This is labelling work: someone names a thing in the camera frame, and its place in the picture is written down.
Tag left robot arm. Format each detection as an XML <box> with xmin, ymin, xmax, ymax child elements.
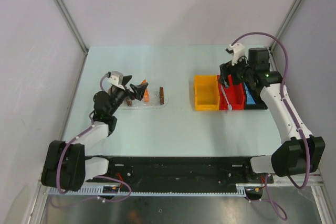
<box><xmin>40</xmin><ymin>71</ymin><xmax>149</xmax><ymax>194</ymax></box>

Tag brown block with hole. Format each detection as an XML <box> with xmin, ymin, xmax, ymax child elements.
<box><xmin>125</xmin><ymin>98</ymin><xmax>132</xmax><ymax>106</ymax></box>

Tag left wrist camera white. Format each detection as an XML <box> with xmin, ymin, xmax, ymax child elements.
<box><xmin>108</xmin><ymin>71</ymin><xmax>125</xmax><ymax>90</ymax></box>

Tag right aluminium frame post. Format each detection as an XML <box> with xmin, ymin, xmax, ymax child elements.
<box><xmin>275</xmin><ymin>0</ymin><xmax>304</xmax><ymax>40</ymax></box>

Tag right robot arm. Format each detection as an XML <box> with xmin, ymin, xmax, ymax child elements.
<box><xmin>218</xmin><ymin>43</ymin><xmax>325</xmax><ymax>183</ymax></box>

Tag clear plastic tray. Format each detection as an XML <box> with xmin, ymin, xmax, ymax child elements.
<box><xmin>119</xmin><ymin>87</ymin><xmax>169</xmax><ymax>110</ymax></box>

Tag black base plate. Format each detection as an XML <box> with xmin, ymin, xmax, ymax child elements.
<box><xmin>89</xmin><ymin>156</ymin><xmax>274</xmax><ymax>193</ymax></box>

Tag red plastic bin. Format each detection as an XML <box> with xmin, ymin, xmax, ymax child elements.
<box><xmin>218</xmin><ymin>76</ymin><xmax>245</xmax><ymax>110</ymax></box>

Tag left aluminium frame post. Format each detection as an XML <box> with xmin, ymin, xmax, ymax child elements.
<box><xmin>53</xmin><ymin>0</ymin><xmax>89</xmax><ymax>55</ymax></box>

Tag blue toothpaste tube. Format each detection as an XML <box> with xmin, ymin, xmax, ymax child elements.
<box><xmin>244</xmin><ymin>83</ymin><xmax>256</xmax><ymax>105</ymax></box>

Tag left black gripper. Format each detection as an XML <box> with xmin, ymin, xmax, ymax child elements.
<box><xmin>108</xmin><ymin>76</ymin><xmax>147</xmax><ymax>115</ymax></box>

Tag aluminium frame post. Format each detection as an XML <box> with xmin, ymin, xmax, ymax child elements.
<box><xmin>275</xmin><ymin>0</ymin><xmax>304</xmax><ymax>40</ymax></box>
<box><xmin>53</xmin><ymin>0</ymin><xmax>89</xmax><ymax>55</ymax></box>

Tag brown wooden block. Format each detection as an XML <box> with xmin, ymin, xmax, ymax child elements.
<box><xmin>159</xmin><ymin>87</ymin><xmax>165</xmax><ymax>105</ymax></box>

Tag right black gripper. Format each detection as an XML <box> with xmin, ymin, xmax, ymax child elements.
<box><xmin>218</xmin><ymin>54</ymin><xmax>255</xmax><ymax>89</ymax></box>

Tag black plastic bin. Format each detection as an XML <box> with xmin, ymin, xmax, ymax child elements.
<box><xmin>244</xmin><ymin>83</ymin><xmax>268</xmax><ymax>110</ymax></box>

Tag grey cable duct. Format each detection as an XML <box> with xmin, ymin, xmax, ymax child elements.
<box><xmin>47</xmin><ymin>184</ymin><xmax>249</xmax><ymax>197</ymax></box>

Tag yellow plastic bin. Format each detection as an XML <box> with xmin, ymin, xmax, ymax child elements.
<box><xmin>194</xmin><ymin>75</ymin><xmax>220</xmax><ymax>111</ymax></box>

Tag grey toothbrush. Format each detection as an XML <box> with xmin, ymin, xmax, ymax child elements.
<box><xmin>221</xmin><ymin>86</ymin><xmax>233</xmax><ymax>111</ymax></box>

